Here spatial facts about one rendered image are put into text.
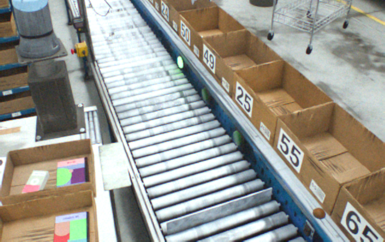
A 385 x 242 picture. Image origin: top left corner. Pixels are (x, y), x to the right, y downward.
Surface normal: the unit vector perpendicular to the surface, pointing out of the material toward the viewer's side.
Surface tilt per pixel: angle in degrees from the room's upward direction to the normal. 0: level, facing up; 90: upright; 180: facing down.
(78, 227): 0
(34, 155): 89
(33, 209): 89
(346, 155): 0
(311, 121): 89
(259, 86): 89
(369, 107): 0
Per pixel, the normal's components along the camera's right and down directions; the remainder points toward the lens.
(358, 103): -0.03, -0.80
